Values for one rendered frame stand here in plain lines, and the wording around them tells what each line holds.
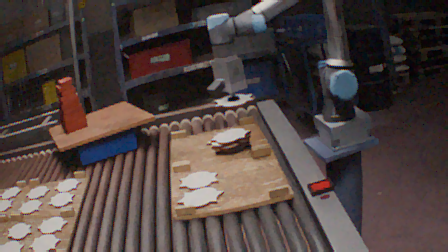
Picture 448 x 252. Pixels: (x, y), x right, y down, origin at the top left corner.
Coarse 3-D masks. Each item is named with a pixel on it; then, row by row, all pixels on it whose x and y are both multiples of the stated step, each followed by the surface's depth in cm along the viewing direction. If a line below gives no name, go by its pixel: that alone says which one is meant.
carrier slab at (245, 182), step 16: (240, 160) 205; (256, 160) 202; (272, 160) 199; (176, 176) 201; (224, 176) 193; (240, 176) 190; (256, 176) 187; (272, 176) 184; (176, 192) 186; (224, 192) 179; (240, 192) 177; (256, 192) 174; (208, 208) 169; (224, 208) 167; (240, 208) 167
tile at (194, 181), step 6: (192, 174) 197; (198, 174) 196; (204, 174) 195; (210, 174) 194; (216, 174) 194; (180, 180) 194; (186, 180) 192; (192, 180) 191; (198, 180) 190; (204, 180) 189; (210, 180) 188; (216, 180) 188; (180, 186) 188; (186, 186) 188; (192, 186) 186; (198, 186) 185; (204, 186) 185
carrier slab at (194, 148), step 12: (204, 132) 245; (216, 132) 242; (252, 132) 233; (180, 144) 236; (192, 144) 233; (204, 144) 230; (252, 144) 219; (180, 156) 221; (192, 156) 219; (204, 156) 216; (216, 156) 214; (228, 156) 211; (240, 156) 209; (252, 156) 207; (192, 168) 207
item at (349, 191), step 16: (304, 144) 232; (320, 144) 224; (368, 144) 211; (336, 160) 217; (352, 160) 216; (336, 176) 219; (352, 176) 218; (336, 192) 221; (352, 192) 220; (352, 208) 222
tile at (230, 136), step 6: (228, 132) 220; (234, 132) 219; (240, 132) 217; (246, 132) 216; (216, 138) 216; (222, 138) 214; (228, 138) 213; (234, 138) 212; (240, 138) 212; (222, 144) 210
